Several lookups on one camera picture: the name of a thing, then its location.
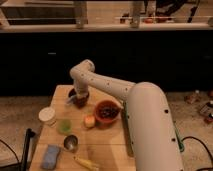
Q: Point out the orange fruit piece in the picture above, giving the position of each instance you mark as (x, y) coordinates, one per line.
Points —
(89, 121)

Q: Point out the blue sponge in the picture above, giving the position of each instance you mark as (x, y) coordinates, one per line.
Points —
(50, 156)

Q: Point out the green tray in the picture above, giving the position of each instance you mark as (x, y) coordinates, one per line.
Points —
(127, 136)

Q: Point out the yellow corn cob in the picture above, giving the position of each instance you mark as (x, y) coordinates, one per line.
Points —
(87, 164)

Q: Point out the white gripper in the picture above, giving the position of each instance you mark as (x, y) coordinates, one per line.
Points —
(81, 90)

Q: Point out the orange bowl with dark berries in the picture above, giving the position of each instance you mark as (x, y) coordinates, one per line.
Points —
(106, 112)

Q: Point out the black chair frame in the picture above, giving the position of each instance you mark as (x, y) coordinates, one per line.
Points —
(21, 164)

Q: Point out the metal measuring cup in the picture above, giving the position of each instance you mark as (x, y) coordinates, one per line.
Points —
(71, 143)

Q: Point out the purple bowl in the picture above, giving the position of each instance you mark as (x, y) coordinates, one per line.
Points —
(81, 101)

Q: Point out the green cup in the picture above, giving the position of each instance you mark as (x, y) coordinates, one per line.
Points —
(64, 127)

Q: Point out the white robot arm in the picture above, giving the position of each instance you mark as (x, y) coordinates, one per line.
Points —
(152, 132)

